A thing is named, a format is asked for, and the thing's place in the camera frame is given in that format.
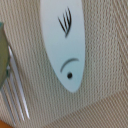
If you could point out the white ghost-shaped toy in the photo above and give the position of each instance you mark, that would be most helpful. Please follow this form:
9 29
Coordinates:
62 23

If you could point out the fork with orange handle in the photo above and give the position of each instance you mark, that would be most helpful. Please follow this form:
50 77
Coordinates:
12 91

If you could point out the grey green-padded gripper finger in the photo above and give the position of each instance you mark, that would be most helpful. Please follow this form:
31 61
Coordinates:
4 55

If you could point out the beige woven placemat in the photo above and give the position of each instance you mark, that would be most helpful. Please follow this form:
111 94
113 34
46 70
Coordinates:
102 99

